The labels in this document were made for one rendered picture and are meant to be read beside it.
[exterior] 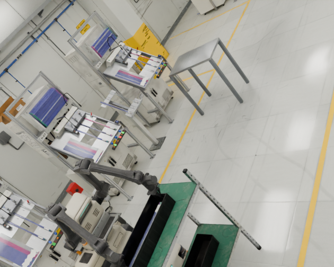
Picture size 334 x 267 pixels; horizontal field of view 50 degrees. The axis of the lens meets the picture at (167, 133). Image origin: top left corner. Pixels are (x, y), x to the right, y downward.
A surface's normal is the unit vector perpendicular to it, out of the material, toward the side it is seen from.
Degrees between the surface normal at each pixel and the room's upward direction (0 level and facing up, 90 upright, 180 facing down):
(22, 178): 90
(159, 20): 90
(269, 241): 0
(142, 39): 90
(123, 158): 90
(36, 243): 47
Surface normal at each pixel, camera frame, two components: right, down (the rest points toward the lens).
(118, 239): 0.77, -0.06
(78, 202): 0.02, -0.58
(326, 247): -0.61, -0.65
